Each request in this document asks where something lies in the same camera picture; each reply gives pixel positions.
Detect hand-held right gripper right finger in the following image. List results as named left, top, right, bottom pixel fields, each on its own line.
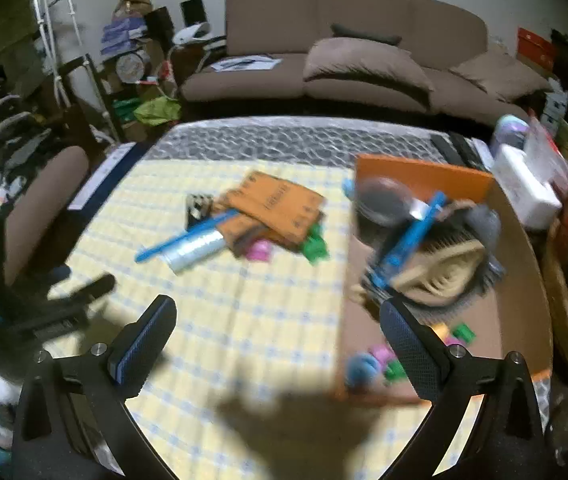
left=379, top=297, right=550, bottom=480

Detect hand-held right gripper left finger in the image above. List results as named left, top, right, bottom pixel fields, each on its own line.
left=11, top=294, right=178, bottom=480

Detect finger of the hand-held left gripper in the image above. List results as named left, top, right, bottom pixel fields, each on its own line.
left=44, top=272, right=117, bottom=307

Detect orange cardboard box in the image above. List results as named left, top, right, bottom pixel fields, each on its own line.
left=336, top=154, right=555, bottom=406

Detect grey pebble-patterned desktop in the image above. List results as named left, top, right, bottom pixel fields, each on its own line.
left=66, top=117, right=555, bottom=480

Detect pink toy block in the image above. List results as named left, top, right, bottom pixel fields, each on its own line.
left=245, top=240, right=271, bottom=262
left=370, top=344, right=399, bottom=363

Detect brown padded chair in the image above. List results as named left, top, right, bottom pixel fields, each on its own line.
left=4, top=146, right=90, bottom=286

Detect beige ribbed comb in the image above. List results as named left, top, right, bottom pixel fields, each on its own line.
left=396, top=240, right=490, bottom=306

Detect blue plastic brush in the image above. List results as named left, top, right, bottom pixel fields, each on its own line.
left=364, top=191, right=447, bottom=288

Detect yellow checked tablecloth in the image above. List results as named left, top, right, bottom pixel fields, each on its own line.
left=69, top=157, right=485, bottom=480

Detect blue toothbrush on table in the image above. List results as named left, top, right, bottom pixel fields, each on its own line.
left=135, top=210, right=240, bottom=275

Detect pile of clothes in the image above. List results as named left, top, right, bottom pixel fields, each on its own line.
left=0, top=67, right=52, bottom=221

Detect small black block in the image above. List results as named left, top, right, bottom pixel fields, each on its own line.
left=185, top=192, right=215, bottom=228

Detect green plastic bag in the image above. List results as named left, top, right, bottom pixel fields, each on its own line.
left=134, top=96, right=182, bottom=127

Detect orange booklet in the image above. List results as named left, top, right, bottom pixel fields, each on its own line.
left=214, top=170, right=327, bottom=257

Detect black remote control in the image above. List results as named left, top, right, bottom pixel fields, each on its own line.
left=431, top=132, right=482, bottom=168

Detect round printed tin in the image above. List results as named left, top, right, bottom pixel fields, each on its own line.
left=116, top=51, right=149, bottom=83

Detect white clothes rack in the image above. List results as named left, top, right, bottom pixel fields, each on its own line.
left=23, top=0, right=85, bottom=108

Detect purple-lidded container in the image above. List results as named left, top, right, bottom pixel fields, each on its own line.
left=491, top=115, right=532, bottom=153

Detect stack of blue boxes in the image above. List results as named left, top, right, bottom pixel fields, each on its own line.
left=100, top=15, right=146, bottom=57

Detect white papers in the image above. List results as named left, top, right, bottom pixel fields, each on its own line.
left=211, top=55, right=282, bottom=72

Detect white handheld appliance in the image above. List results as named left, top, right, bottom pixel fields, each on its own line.
left=171, top=22, right=212, bottom=46

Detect flat brown sofa cushion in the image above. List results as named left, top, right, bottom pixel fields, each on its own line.
left=449, top=50, right=550, bottom=103

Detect large brown sofa cushion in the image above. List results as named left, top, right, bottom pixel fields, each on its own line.
left=304, top=37, right=435, bottom=106

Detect brown fabric sofa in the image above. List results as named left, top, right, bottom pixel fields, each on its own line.
left=179, top=0, right=550, bottom=126

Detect red cardboard box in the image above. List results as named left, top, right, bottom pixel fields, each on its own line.
left=516, top=27, right=556, bottom=77

